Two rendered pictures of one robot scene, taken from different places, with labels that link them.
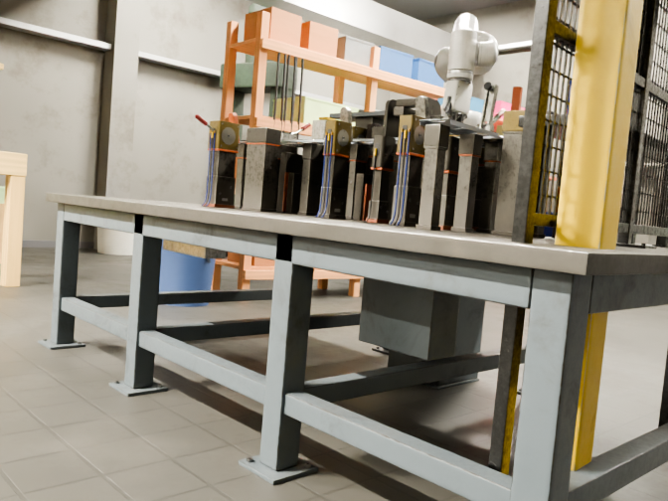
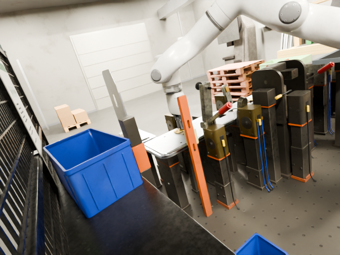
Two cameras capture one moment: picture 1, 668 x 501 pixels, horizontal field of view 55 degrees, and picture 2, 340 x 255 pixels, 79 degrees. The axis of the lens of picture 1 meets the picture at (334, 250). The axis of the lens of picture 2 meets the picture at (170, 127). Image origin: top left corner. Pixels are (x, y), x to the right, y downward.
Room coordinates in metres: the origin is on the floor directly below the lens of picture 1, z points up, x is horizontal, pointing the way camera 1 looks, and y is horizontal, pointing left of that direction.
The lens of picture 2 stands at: (2.37, -1.23, 1.33)
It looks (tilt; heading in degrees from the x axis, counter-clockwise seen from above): 18 degrees down; 109
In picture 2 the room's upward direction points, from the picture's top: 15 degrees counter-clockwise
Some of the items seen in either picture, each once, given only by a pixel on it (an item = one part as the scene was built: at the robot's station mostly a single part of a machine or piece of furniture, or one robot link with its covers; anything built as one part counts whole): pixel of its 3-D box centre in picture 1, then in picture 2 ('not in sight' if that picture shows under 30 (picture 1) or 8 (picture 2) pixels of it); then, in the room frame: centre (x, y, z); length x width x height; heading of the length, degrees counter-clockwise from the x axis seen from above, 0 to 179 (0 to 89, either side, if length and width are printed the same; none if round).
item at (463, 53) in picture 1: (463, 51); (167, 69); (2.12, -0.37, 1.28); 0.09 x 0.08 x 0.13; 79
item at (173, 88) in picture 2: (460, 77); (172, 87); (2.12, -0.37, 1.20); 0.09 x 0.08 x 0.03; 138
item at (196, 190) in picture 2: not in sight; (194, 163); (2.15, -0.41, 0.84); 0.07 x 0.04 x 0.29; 48
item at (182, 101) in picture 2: (510, 160); (196, 161); (2.20, -0.58, 0.95); 0.03 x 0.01 x 0.50; 48
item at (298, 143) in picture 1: (352, 142); (255, 98); (2.48, -0.03, 1.00); 1.38 x 0.22 x 0.02; 48
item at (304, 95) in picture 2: not in sight; (304, 138); (2.61, -0.37, 0.89); 0.09 x 0.08 x 0.38; 138
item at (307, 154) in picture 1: (314, 180); not in sight; (2.61, 0.10, 0.84); 0.12 x 0.05 x 0.29; 138
